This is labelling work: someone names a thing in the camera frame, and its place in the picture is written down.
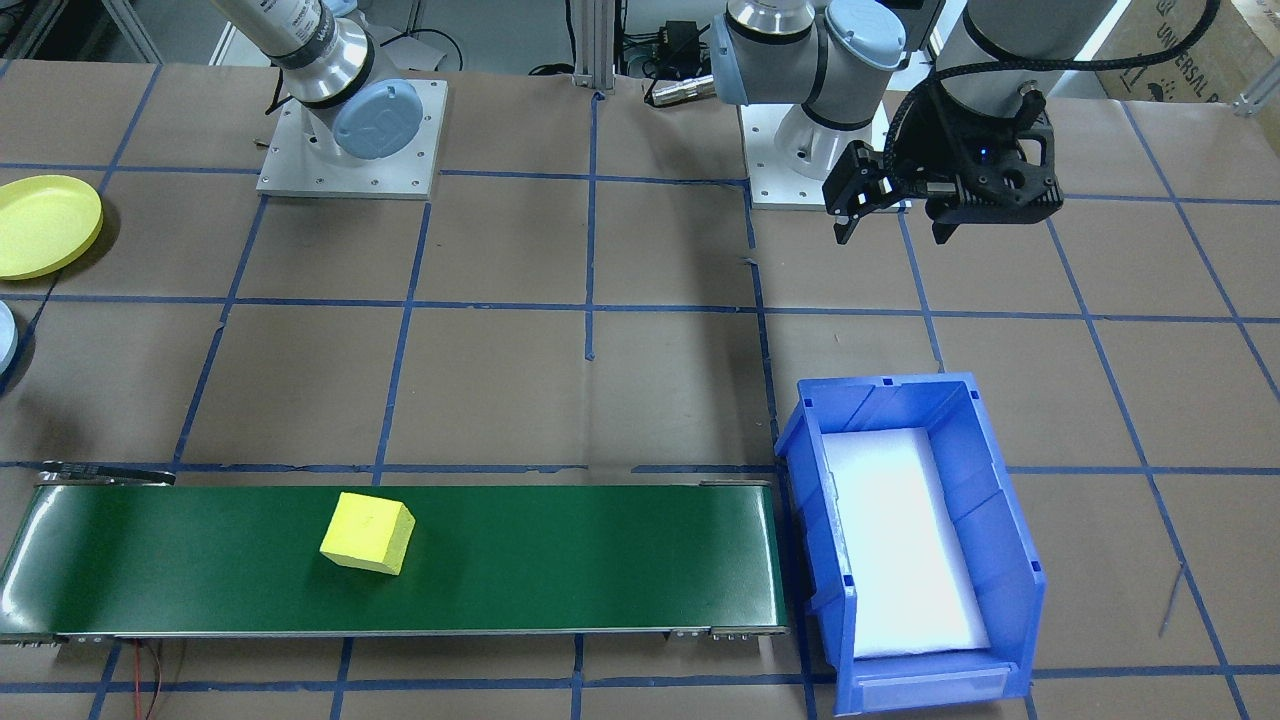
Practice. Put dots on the silver cylindrical connector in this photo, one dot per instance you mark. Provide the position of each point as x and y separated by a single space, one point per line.
680 91

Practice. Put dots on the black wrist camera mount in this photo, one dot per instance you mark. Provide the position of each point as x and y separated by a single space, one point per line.
1000 190

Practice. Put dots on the white foam pad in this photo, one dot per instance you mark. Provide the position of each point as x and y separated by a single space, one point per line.
900 540

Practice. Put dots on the yellow foam block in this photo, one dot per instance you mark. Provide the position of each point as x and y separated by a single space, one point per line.
368 530

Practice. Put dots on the yellow plate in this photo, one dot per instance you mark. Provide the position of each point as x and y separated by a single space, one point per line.
45 225

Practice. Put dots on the green conveyor belt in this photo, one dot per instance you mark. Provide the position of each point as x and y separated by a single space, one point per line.
600 560

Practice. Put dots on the white square base plate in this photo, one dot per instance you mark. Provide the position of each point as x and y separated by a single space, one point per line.
780 180
300 175

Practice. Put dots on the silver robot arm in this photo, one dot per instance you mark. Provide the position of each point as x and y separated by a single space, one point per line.
800 50
300 40

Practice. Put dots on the black power adapter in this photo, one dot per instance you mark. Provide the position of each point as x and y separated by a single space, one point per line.
680 42

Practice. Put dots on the cardboard box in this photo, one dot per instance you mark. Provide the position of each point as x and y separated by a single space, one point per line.
1180 50

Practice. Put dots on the aluminium profile bar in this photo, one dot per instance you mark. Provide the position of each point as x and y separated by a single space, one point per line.
1258 102

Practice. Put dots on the grey metal frame bars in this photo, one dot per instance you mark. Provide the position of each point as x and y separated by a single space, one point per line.
135 35

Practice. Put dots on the light blue plate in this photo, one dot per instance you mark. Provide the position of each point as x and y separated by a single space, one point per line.
6 338

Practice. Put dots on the blue plastic storage bin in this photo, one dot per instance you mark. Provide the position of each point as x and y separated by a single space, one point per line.
1000 560

